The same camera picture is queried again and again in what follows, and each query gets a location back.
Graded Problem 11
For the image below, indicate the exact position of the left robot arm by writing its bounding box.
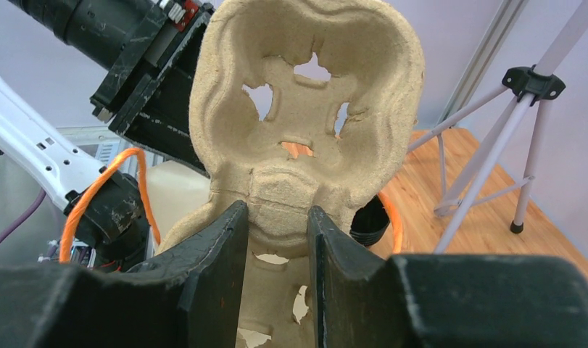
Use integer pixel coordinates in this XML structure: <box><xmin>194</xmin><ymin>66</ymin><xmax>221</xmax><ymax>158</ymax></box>
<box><xmin>0</xmin><ymin>1</ymin><xmax>215</xmax><ymax>214</ymax></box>

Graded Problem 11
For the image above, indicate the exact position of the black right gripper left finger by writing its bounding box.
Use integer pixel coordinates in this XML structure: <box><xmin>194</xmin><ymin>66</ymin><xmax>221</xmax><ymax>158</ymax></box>
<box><xmin>0</xmin><ymin>201</ymin><xmax>249</xmax><ymax>347</ymax></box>

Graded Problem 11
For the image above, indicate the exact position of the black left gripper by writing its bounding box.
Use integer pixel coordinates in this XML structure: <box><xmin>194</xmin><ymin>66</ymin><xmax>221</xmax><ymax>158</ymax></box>
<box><xmin>91</xmin><ymin>1</ymin><xmax>215</xmax><ymax>175</ymax></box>

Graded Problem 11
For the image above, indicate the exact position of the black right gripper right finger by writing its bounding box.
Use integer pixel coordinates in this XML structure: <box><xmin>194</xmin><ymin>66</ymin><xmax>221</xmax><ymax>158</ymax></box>
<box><xmin>307</xmin><ymin>206</ymin><xmax>588</xmax><ymax>347</ymax></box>

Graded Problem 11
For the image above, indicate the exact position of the dark cup of coffee beans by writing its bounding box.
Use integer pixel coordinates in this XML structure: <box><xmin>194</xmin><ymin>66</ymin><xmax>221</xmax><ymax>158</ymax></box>
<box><xmin>349</xmin><ymin>195</ymin><xmax>390</xmax><ymax>247</ymax></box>

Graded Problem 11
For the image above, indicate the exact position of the silver tripod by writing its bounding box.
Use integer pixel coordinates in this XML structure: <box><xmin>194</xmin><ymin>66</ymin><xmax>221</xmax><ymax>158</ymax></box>
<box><xmin>407</xmin><ymin>1</ymin><xmax>588</xmax><ymax>254</ymax></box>

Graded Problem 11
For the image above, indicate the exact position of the single brown pulp cup carrier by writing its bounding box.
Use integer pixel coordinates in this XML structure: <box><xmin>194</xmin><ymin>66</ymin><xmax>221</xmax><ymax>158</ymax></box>
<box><xmin>159</xmin><ymin>1</ymin><xmax>425</xmax><ymax>347</ymax></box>

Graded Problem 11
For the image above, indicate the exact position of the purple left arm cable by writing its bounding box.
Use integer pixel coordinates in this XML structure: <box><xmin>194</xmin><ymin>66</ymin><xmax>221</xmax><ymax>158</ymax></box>
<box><xmin>0</xmin><ymin>188</ymin><xmax>49</xmax><ymax>260</ymax></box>

